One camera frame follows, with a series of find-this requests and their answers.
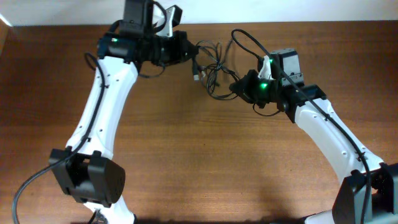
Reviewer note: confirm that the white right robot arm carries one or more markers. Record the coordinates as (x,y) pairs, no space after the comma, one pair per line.
(368,186)

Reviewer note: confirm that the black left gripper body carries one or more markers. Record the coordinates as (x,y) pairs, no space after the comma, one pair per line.
(179,47)

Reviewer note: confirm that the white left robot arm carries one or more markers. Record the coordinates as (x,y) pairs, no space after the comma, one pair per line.
(85,169)

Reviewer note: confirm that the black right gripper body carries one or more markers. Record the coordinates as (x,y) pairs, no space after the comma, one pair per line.
(259,90)

